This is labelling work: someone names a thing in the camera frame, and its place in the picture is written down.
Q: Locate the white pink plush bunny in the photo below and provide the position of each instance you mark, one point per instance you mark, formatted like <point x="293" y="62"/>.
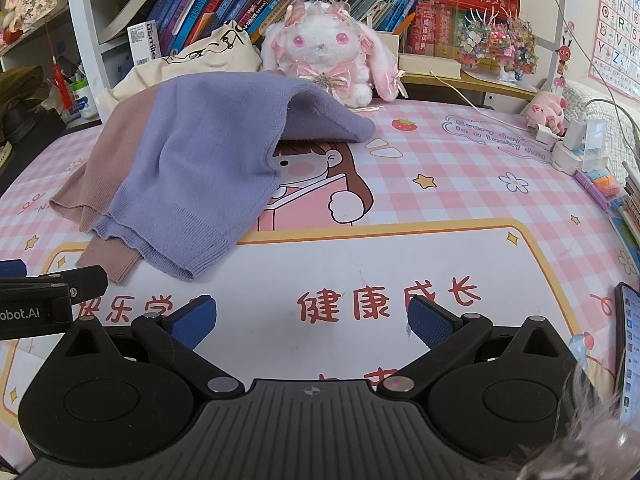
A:
<point x="320" y="41"/>

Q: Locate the white bookshelf frame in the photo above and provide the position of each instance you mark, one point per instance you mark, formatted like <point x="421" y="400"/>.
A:
<point x="104" y="63"/>

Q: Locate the black smartphone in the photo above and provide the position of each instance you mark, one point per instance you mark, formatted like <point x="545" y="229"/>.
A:
<point x="627" y="339"/>

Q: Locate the olive green garment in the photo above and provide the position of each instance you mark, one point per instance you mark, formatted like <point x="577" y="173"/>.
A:
<point x="19" y="83"/>

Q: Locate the stack of spiral notebooks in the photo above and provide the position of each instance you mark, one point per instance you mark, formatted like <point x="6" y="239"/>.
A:
<point x="631" y="202"/>

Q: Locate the purple and pink knit sweater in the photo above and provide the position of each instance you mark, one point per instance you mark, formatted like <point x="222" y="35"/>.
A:
<point x="182" y="170"/>

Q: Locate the row of colourful books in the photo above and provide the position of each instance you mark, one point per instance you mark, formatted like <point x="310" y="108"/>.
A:
<point x="280" y="5"/>

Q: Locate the colourful bead ornament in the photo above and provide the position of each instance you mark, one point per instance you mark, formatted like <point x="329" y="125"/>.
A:
<point x="510" y="43"/>

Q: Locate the cream canvas tote bag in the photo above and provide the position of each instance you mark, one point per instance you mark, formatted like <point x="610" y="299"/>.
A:
<point x="227" y="49"/>

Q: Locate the alphabet wall poster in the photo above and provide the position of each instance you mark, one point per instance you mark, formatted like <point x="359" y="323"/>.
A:
<point x="615" y="53"/>

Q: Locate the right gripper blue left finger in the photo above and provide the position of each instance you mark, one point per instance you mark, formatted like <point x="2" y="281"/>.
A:
<point x="170" y="342"/>

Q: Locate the purple pen case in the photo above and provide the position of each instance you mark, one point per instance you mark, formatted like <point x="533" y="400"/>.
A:
<point x="592" y="190"/>

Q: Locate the white lotion bottle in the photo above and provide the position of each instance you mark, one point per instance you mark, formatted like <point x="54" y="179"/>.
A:
<point x="84" y="99"/>

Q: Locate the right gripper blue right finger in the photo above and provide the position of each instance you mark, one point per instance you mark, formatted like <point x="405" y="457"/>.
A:
<point x="451" y="340"/>

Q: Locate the pink checkered cartoon desk mat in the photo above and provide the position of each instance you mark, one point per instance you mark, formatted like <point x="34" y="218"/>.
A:
<point x="462" y="209"/>

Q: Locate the white power adapter block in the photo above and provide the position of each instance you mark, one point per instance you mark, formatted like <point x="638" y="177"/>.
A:
<point x="582" y="148"/>

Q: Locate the small pink plush pig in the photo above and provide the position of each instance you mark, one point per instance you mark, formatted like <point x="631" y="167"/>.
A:
<point x="547" y="109"/>

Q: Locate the red book box set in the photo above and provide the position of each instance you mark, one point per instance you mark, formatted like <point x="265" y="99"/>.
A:
<point x="436" y="29"/>

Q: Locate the cream flat box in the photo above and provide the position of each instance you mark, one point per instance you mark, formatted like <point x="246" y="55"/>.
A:
<point x="425" y="65"/>

